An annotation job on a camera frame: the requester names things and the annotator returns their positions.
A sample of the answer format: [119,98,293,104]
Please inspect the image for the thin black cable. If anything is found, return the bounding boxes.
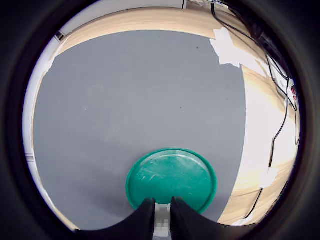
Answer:
[210,1,301,146]

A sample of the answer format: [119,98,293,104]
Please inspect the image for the dark grey mat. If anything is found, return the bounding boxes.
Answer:
[31,29,248,232]

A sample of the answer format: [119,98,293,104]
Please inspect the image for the black camera cable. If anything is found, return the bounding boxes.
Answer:
[246,74,292,218]

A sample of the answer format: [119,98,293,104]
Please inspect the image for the round green lid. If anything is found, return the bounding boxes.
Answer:
[125,147,218,215]

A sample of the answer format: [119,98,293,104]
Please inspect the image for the small white plastic terminal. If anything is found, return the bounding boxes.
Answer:
[152,202,172,238]

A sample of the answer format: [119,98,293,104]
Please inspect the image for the white tape piece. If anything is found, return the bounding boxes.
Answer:
[47,37,69,74]
[209,26,267,76]
[233,213,257,226]
[258,166,280,189]

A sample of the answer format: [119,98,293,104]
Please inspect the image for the white partition panel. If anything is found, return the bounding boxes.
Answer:
[59,0,187,35]
[24,159,51,210]
[22,32,66,159]

